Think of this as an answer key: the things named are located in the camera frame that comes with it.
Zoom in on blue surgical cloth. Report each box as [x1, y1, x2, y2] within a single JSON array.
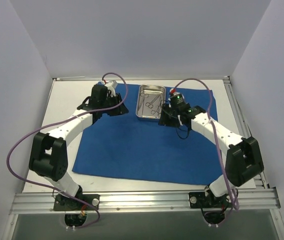
[[72, 84, 222, 185]]

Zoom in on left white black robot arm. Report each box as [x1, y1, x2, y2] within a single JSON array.
[[28, 80, 129, 210]]

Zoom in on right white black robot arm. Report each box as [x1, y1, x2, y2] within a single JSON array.
[[159, 103, 265, 207]]

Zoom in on steel surgical scissors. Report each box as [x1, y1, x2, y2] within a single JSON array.
[[137, 92, 149, 111]]

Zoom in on steel forceps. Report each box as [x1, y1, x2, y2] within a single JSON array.
[[145, 94, 161, 109]]

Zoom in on steel instrument tray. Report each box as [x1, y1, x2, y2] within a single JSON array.
[[135, 84, 166, 120]]

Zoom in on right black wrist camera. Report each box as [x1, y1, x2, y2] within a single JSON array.
[[169, 88, 188, 111]]

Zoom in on aluminium right side rail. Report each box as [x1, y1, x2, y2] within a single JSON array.
[[223, 76, 270, 189]]

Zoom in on aluminium rail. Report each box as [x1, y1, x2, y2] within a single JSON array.
[[10, 188, 281, 215], [223, 76, 270, 189]]

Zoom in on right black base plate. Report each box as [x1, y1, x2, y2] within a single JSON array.
[[188, 191, 232, 209]]

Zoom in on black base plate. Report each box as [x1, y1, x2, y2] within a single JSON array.
[[188, 191, 232, 209], [53, 194, 100, 212]]

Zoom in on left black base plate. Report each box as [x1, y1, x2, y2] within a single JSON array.
[[53, 194, 100, 212]]

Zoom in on aluminium front rail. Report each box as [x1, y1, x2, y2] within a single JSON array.
[[10, 188, 281, 215]]

